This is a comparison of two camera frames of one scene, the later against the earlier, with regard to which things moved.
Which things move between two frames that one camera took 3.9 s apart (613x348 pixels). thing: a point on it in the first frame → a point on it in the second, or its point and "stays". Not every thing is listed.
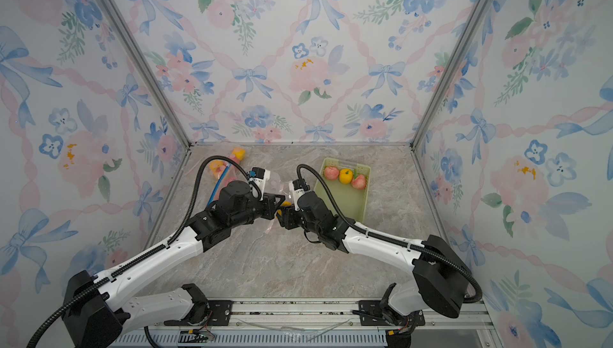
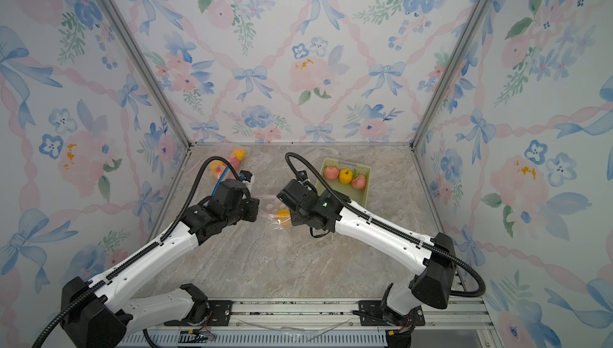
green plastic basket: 350,184 stays
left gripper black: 269,200 → 254,203
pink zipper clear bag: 232,171 stays
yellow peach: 239,153 stays
